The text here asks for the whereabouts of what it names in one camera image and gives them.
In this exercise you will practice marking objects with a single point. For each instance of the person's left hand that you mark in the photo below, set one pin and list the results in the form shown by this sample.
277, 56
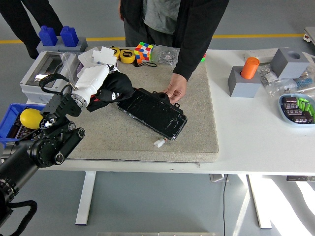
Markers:
178, 86

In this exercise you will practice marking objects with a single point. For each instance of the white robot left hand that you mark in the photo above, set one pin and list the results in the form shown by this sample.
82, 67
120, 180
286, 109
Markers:
92, 76

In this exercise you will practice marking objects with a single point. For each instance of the black rag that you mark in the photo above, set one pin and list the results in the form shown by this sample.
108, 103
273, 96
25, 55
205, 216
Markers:
123, 83

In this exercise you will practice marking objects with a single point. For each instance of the black glossy panel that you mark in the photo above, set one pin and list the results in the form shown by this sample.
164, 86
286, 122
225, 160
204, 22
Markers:
152, 115

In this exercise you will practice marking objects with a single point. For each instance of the person's left forearm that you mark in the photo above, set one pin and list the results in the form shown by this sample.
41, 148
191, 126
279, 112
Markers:
189, 61

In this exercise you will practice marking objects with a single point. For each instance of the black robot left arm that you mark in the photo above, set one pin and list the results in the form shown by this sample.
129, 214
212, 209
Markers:
49, 147

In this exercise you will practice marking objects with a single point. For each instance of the purple tray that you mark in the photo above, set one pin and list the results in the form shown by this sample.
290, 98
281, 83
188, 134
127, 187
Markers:
80, 70

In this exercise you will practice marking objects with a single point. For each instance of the white flat plate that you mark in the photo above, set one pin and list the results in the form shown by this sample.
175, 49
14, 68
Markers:
85, 57

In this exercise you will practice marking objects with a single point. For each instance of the white plastic part stack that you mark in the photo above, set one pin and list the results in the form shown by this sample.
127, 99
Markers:
105, 55

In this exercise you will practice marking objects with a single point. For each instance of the grey block holder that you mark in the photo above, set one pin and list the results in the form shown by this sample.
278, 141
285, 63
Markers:
82, 45

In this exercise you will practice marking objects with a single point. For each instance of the clear bag of screws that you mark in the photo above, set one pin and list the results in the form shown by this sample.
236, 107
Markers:
165, 55

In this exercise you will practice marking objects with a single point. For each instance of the green and red puzzle cube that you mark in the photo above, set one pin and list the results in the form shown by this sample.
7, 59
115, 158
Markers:
204, 58

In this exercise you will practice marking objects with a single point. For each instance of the blue plastic block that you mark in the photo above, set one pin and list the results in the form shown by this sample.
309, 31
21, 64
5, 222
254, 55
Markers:
48, 35
69, 36

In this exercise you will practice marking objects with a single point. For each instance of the colourful puzzle cube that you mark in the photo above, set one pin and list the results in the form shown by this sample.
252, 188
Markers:
144, 51

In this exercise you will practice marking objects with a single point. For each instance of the grey block holding cylinder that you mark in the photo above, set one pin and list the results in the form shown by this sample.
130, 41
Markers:
243, 87

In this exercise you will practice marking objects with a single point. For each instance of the orange cylinder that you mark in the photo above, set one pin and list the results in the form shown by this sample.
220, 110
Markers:
249, 67

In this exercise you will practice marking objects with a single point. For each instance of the person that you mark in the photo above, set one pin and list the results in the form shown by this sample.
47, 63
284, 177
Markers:
160, 14
19, 19

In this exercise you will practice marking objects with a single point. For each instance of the yellow lemon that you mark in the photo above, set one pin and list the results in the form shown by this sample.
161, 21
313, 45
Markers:
28, 118

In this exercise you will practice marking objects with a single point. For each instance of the grey-brown mat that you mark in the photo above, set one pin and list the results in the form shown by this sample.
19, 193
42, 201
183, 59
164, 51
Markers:
128, 150

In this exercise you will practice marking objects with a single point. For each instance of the dark cylindrical capacitor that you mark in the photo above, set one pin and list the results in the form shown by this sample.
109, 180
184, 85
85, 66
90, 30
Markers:
290, 106
13, 130
25, 132
289, 99
301, 119
292, 112

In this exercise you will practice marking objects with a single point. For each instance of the blue plastic bin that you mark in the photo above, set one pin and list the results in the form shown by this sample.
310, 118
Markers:
6, 120

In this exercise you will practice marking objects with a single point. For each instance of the clear bag of metal parts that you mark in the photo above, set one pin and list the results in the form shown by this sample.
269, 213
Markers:
280, 86

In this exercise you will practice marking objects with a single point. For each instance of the light blue tray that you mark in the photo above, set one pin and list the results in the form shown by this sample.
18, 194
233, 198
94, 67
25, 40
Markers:
283, 115

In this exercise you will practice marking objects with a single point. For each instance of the grey block with round hole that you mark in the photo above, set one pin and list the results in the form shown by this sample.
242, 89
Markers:
290, 66

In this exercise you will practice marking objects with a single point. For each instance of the white table leg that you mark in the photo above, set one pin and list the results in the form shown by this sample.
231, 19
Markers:
258, 201
85, 196

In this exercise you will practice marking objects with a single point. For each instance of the green battery cell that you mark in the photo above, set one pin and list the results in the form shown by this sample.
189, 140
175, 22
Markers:
304, 101
299, 103
307, 107
312, 110

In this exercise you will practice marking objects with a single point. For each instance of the clear bag of blue resistors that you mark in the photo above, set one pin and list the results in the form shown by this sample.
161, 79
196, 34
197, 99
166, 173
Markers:
305, 82

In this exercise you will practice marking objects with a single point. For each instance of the black table control box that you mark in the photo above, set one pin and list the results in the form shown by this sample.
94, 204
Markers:
300, 178

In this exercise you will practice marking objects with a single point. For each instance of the grey electrical enclosure box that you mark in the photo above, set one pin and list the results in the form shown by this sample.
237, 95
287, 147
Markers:
30, 96

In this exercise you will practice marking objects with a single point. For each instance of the grey table bracket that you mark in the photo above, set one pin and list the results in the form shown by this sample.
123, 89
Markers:
217, 178

